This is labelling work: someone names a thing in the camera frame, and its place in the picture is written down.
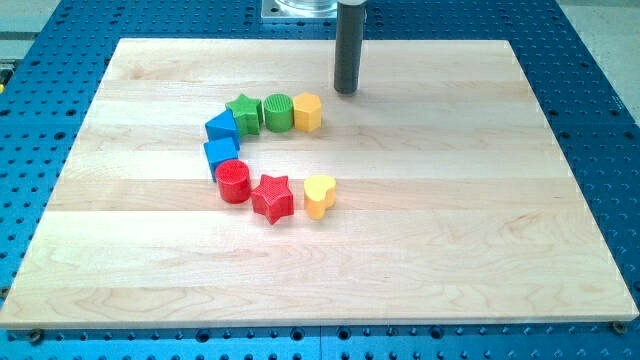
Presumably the yellow hexagon block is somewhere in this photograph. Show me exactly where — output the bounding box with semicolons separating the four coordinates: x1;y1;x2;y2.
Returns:
293;93;322;132

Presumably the blue cube block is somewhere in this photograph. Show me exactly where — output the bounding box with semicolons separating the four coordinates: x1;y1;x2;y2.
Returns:
203;137;238;182

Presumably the light wooden board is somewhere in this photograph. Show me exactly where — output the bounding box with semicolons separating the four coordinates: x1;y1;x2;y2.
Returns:
1;38;638;329

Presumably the blue triangle block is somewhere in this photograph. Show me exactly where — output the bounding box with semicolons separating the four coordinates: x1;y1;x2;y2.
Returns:
205;110;240;150

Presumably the blue perforated metal table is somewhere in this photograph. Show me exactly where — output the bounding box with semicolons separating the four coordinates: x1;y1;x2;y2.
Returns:
1;1;639;359

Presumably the green star block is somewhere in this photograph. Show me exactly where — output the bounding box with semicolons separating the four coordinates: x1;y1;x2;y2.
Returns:
225;94;263;137

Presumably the red cylinder block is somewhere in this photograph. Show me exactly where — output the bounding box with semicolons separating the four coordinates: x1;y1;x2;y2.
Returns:
215;159;251;204

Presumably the yellow heart block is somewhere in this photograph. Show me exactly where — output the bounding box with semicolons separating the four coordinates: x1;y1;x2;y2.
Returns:
303;175;337;220

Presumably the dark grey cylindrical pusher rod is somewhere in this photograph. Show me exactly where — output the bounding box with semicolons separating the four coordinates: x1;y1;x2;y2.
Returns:
333;0;367;95

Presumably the red star block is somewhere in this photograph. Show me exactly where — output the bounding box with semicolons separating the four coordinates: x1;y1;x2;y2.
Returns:
251;174;295;225

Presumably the green cylinder block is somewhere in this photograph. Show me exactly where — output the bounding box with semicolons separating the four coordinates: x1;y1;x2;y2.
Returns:
263;94;294;133

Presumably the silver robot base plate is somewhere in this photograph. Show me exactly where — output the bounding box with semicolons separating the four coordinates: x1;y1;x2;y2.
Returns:
261;0;337;20

